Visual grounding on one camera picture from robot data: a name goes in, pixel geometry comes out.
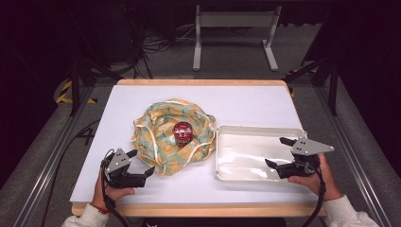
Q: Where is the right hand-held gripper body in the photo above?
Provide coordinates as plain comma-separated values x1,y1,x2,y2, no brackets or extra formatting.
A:
276,137,336,180

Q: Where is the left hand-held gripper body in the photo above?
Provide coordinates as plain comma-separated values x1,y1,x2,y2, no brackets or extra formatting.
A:
100,148,147,190

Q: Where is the white plastic tray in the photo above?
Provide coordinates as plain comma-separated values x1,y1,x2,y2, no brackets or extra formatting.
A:
213,124,308,183

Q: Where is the yellow green patterned drawstring bag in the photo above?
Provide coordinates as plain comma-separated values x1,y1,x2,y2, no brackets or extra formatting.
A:
131,97,218,177

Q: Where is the red round can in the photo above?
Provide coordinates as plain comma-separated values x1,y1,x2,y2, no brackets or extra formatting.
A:
172,120,195,148

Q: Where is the person's left hand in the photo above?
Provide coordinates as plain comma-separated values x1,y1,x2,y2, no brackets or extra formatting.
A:
91,175,136,213

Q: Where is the person's right hand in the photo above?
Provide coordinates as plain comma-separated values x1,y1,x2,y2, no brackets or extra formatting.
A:
287,152,343,202

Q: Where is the white table mat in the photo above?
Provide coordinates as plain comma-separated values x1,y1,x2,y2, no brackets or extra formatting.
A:
69,84,320,204

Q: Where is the black tripod stand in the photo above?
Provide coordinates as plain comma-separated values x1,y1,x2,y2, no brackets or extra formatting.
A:
282,46,341,117
61,6,125,117

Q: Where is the person's dark clothing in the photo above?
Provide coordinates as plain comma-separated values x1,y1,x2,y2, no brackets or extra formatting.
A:
141,217,288,227

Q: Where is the white metal stand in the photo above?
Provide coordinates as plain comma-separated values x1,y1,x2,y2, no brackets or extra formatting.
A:
192,4,283,72

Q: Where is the left hand-held gripper cable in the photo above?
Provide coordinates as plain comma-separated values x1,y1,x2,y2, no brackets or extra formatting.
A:
99,148,131,227

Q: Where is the hand-held gripper cable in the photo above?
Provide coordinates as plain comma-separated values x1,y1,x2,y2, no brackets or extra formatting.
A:
302,164,327,227
99,148,131,227

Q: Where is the right hand-held gripper cable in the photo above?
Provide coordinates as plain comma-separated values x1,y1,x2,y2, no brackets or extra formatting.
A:
302,164,327,227

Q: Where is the aluminium rail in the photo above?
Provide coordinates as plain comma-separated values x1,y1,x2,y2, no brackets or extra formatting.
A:
314,84,393,227
11,84,96,227

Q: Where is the red bracelet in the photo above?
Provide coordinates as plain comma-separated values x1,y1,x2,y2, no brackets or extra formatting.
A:
92,203,112,216

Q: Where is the black floor cable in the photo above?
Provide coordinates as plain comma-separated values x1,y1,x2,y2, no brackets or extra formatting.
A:
39,118,102,227

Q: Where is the bundle of black floor cables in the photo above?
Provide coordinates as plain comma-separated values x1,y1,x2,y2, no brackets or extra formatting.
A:
121,6,198,80

